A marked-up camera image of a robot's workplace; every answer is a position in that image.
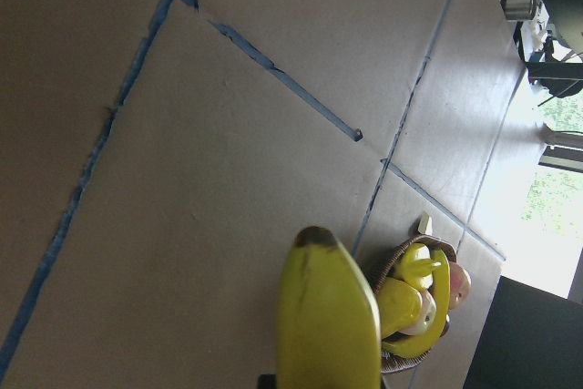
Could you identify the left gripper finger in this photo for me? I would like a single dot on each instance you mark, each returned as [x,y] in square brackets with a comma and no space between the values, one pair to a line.
[266,381]

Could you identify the yellow banana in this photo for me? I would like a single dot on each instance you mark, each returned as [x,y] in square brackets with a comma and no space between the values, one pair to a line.
[406,346]
[328,324]

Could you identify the brown wicker basket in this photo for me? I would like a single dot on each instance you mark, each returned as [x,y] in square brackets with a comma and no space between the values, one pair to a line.
[383,267]

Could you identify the paper basket tag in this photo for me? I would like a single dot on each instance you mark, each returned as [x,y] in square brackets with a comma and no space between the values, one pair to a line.
[425,224]

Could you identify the yellow pear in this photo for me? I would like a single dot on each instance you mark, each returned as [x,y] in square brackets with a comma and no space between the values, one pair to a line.
[399,305]

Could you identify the yellow curved fruit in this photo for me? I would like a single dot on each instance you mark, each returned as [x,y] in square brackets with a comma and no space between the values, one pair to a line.
[416,267]

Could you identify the red pink apple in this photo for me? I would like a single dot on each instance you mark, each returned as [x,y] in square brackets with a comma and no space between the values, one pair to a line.
[460,285]

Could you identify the black monitor screen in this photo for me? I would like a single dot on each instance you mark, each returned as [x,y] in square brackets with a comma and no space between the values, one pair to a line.
[531,339]

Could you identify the silver metal cup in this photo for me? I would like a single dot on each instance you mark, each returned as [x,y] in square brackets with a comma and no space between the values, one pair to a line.
[519,10]

